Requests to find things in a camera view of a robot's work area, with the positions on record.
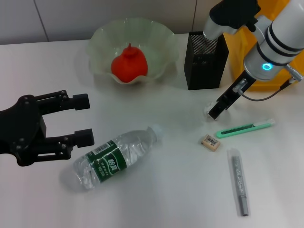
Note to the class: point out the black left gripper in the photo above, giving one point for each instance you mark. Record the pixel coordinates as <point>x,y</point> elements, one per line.
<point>21,130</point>

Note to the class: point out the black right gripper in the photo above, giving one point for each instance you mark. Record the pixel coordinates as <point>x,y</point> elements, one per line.
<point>247,82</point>

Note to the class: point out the white paper ball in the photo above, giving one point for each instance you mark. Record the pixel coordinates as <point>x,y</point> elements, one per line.
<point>207,109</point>

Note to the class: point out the clear green-label water bottle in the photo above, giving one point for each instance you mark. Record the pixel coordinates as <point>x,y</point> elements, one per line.
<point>111,159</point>

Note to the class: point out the red pear-shaped fruit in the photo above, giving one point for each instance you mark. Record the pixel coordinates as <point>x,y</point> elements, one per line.
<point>129,66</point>

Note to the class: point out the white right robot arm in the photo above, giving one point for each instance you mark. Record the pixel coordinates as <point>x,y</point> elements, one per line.
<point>280,35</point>

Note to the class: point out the mint green utility knife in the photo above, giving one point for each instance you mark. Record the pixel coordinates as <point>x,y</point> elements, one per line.
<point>237,131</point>

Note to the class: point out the beige eraser with barcode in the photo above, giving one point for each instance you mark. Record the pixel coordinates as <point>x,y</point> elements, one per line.
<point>210,142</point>

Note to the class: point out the black mesh pen holder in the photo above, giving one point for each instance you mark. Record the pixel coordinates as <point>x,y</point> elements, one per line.
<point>204,69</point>

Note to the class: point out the grey pen in clear sleeve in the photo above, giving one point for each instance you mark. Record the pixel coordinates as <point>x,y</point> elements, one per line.
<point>238,180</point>

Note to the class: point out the pale green wavy fruit bowl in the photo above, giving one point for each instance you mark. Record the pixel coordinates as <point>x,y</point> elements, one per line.
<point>152,42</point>

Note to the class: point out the yellow plastic storage bin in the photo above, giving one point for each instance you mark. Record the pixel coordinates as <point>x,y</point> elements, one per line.
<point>237,59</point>

